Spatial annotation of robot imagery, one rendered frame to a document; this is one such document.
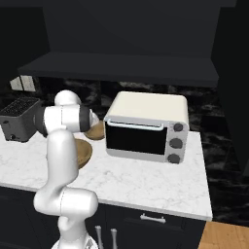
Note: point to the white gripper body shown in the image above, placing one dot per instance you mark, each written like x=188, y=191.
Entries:
x=94, y=120

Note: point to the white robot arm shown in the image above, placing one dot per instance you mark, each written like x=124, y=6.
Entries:
x=60, y=159

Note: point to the small wooden bowl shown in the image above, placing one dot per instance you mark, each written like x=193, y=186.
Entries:
x=96, y=131

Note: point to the large wooden bowl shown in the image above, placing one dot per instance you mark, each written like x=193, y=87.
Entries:
x=84, y=153

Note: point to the black base cabinet door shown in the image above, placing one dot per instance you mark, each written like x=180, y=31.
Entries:
x=120, y=227
x=92, y=223

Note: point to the black base cabinet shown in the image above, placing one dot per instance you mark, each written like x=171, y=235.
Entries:
x=19, y=217

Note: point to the tall black cabinet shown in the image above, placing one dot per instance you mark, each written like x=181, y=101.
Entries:
x=232, y=81

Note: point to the black toaster oven door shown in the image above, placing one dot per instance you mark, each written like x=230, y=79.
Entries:
x=136, y=139

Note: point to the white toaster oven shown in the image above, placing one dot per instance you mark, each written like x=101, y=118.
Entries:
x=147, y=107

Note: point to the dark grey toaster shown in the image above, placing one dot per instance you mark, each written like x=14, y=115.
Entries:
x=19, y=118

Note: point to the grey toaster oven knob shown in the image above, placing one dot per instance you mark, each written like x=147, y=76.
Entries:
x=173, y=158
x=178, y=126
x=175, y=142

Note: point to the black drawer front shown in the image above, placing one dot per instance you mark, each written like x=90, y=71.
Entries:
x=152, y=235

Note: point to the white wall outlet plate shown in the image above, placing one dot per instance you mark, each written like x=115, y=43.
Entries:
x=15, y=83
x=28, y=83

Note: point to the open black wall cabinet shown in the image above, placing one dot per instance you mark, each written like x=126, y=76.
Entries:
x=129, y=42

